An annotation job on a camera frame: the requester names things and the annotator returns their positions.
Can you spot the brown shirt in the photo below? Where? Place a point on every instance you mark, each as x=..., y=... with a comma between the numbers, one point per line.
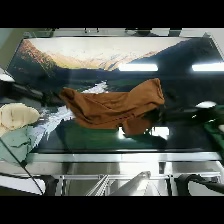
x=106, y=108

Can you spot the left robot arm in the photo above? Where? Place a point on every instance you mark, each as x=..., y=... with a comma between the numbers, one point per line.
x=28, y=90

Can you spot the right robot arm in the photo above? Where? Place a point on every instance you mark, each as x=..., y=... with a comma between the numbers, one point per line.
x=186, y=115

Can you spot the cream garment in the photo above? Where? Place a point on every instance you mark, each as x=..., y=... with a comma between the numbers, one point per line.
x=16, y=115

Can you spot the pale green garment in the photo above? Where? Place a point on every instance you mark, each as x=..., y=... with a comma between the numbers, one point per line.
x=15, y=143

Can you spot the silver frame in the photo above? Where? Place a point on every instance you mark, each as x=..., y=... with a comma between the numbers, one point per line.
x=110, y=160

